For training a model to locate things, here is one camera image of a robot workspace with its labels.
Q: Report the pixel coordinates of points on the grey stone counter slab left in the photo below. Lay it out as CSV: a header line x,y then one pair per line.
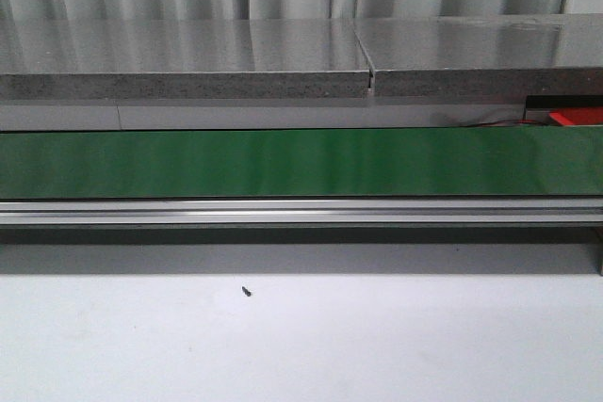
x,y
178,60

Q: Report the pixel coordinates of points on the red plastic tray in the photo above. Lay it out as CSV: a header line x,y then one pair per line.
x,y
577,116

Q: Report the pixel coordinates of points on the conveyor support leg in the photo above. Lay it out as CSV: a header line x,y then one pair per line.
x,y
599,234

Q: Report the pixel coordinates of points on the green conveyor belt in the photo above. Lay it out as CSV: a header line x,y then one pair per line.
x,y
484,161

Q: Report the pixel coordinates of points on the aluminium conveyor side rail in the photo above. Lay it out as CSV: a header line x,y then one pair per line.
x,y
572,211

